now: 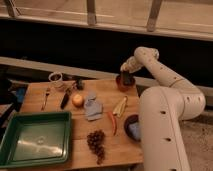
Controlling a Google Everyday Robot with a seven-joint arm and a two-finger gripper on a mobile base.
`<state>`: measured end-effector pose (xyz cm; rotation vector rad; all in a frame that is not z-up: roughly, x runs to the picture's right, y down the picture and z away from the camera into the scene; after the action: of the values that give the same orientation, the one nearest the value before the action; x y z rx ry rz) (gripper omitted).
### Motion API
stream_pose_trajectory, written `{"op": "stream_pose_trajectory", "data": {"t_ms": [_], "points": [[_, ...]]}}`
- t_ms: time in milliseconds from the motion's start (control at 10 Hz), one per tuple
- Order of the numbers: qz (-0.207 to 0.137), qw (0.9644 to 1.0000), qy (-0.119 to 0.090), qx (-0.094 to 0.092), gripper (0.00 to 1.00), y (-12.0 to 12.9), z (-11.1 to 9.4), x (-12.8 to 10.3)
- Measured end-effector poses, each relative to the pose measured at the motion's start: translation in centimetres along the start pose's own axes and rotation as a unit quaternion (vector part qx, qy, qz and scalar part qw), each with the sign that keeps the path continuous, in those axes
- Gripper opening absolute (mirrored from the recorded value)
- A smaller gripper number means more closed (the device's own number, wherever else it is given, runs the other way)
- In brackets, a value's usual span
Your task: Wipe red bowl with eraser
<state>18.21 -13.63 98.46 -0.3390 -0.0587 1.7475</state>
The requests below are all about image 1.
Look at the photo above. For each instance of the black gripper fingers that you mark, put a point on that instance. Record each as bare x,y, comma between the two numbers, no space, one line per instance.
127,78

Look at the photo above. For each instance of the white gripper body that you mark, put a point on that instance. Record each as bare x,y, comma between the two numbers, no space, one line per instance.
131,65

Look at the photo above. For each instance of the red bowl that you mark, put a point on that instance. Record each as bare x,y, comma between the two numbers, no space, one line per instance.
121,86

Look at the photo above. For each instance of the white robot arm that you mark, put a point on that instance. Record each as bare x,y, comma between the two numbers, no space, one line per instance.
160,110

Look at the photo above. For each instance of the dark bowl with blue cloth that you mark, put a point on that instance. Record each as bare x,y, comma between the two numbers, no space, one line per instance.
132,127

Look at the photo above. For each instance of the grey blue cloth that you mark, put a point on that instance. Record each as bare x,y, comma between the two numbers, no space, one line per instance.
93,108

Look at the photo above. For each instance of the yellow apple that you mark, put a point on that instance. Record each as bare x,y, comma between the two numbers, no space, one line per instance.
77,100

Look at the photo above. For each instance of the bunch of dark grapes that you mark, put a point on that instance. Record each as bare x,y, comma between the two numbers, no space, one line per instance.
95,142

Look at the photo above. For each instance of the metal fork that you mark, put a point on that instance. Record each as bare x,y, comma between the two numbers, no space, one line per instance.
47,93

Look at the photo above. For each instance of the green plastic tray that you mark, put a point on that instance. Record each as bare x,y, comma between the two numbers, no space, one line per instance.
36,139

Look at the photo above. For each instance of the black handled knife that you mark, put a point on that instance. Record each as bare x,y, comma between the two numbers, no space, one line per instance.
66,97

